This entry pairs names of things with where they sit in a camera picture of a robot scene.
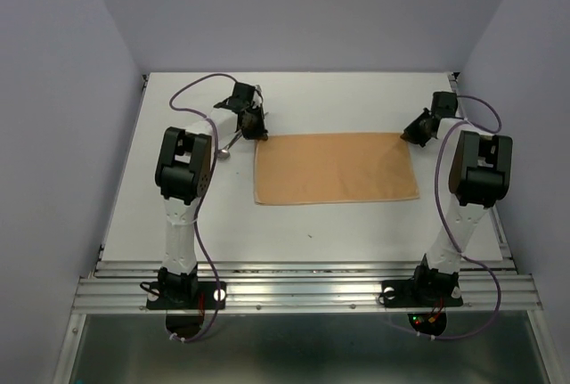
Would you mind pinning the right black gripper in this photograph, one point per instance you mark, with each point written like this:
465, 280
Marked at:
411, 133

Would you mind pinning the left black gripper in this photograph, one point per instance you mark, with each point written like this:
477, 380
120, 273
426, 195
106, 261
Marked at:
258, 133

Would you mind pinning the orange cloth napkin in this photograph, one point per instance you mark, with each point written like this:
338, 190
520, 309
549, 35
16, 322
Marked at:
333, 168

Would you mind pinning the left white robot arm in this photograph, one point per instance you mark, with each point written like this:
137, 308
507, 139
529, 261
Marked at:
184, 168

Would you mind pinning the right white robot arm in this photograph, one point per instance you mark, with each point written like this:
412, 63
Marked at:
479, 176

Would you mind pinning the silver metal spoon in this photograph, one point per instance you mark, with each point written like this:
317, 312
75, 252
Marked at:
225, 152

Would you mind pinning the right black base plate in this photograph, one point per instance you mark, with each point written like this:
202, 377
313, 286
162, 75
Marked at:
406, 294

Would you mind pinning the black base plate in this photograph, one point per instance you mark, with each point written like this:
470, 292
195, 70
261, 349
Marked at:
206, 297
406, 294

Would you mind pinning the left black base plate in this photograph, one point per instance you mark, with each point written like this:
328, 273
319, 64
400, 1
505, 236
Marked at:
206, 297

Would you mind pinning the aluminium frame rail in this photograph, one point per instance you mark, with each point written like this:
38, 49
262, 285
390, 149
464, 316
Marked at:
288, 288

